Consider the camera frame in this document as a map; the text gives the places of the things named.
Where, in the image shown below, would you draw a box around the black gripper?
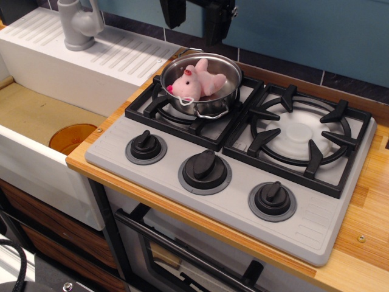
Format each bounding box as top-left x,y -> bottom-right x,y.
160,0 -> 237,46

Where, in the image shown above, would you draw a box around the pink stuffed pig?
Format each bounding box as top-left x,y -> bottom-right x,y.
167,58 -> 227,106

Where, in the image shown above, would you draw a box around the stainless steel pan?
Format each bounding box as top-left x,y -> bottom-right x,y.
160,52 -> 243,119

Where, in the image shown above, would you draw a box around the black left stove knob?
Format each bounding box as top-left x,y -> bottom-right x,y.
125,130 -> 167,165

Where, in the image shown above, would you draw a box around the black stove knob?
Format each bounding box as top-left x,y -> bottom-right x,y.
178,150 -> 232,196
125,130 -> 167,165
248,181 -> 297,223

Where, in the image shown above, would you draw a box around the black middle stove knob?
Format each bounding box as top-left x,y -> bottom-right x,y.
178,150 -> 232,196

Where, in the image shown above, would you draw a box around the grey toy stove top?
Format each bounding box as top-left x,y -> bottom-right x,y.
85,113 -> 363,266

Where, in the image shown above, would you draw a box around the black right stove knob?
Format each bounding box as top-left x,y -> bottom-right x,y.
248,181 -> 297,223

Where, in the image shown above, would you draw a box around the black left burner grate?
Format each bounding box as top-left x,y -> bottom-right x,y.
125,75 -> 264,151

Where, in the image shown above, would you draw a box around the black burner grate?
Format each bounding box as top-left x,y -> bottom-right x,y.
222,83 -> 376,198
125,75 -> 264,151

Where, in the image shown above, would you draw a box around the grey toy faucet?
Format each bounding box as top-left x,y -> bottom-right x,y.
57,0 -> 105,51

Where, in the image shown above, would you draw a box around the white toy sink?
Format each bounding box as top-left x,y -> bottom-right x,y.
1,8 -> 178,231

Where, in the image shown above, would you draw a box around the black right burner grate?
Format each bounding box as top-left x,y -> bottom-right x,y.
222,83 -> 376,198

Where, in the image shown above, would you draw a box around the orange plastic bowl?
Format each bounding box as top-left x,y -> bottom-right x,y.
49,123 -> 97,155

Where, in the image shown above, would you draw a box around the wooden drawer fronts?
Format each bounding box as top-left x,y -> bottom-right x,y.
1,181 -> 129,291

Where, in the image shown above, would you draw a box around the oven door with black handle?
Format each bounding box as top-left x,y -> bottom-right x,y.
112,203 -> 296,291

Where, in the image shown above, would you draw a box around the black braided cable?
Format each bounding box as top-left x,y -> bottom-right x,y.
0,239 -> 28,287

